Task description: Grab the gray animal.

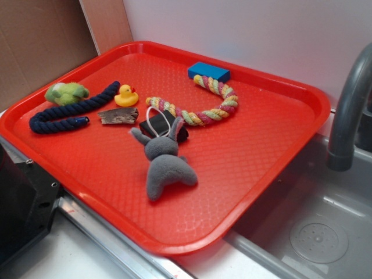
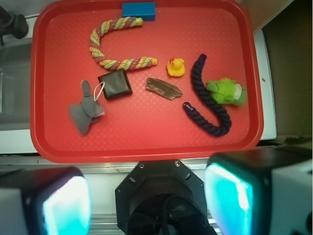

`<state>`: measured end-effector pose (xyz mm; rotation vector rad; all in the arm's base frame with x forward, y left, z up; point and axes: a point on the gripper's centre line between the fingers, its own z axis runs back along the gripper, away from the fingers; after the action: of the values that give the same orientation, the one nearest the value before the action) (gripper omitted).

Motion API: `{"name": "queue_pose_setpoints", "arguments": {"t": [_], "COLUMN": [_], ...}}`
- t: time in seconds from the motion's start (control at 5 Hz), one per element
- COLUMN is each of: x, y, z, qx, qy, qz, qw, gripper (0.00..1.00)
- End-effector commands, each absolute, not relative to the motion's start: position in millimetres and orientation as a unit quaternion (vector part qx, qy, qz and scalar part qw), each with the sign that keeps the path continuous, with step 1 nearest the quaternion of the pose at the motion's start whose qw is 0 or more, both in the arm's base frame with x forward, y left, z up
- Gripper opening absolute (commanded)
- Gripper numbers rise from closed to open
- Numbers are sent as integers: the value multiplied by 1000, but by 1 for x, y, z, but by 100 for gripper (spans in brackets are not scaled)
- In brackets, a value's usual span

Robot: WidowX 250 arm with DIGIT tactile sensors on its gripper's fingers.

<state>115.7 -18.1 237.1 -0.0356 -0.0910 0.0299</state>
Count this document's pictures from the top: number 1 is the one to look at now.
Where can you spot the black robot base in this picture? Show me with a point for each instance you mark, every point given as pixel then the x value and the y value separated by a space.
pixel 29 197

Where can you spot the red plastic tray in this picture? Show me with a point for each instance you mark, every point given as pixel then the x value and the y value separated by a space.
pixel 235 159

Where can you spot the black box with white loop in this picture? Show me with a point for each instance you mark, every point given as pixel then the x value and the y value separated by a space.
pixel 162 124

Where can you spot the gray plush bunny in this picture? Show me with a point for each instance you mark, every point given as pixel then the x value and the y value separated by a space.
pixel 166 166

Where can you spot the piece of brown bark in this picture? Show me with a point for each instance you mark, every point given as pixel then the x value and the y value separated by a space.
pixel 119 116

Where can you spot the blue rectangular block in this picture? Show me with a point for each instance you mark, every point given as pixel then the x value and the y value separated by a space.
pixel 204 69

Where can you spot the yellow rubber duck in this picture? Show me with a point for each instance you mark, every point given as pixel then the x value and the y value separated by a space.
pixel 127 96

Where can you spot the green plush toy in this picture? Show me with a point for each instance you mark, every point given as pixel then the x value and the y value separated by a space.
pixel 63 94

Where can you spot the gray plastic sink basin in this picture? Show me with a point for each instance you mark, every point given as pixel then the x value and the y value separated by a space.
pixel 311 222

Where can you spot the gray faucet spout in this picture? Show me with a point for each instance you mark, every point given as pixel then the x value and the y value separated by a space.
pixel 351 126

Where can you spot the brown cardboard panel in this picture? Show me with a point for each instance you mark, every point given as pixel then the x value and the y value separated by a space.
pixel 42 40

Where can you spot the multicolor braided rope toy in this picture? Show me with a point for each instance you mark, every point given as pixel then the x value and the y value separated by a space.
pixel 205 117

